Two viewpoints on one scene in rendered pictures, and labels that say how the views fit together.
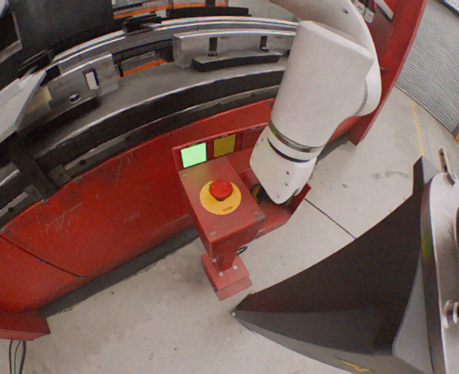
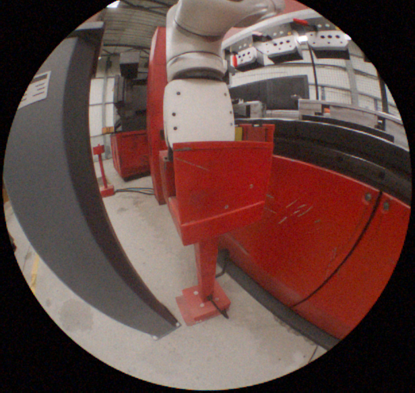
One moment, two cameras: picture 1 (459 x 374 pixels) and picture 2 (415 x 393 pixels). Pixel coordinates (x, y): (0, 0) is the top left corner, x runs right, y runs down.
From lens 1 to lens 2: 0.45 m
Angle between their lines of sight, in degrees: 76
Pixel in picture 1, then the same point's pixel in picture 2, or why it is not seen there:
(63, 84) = (236, 108)
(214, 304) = (172, 293)
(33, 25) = (267, 97)
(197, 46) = (311, 109)
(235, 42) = (347, 114)
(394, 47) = not seen: outside the picture
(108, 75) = (255, 112)
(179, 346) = (145, 265)
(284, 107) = not seen: hidden behind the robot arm
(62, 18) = (282, 100)
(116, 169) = not seen: hidden behind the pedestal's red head
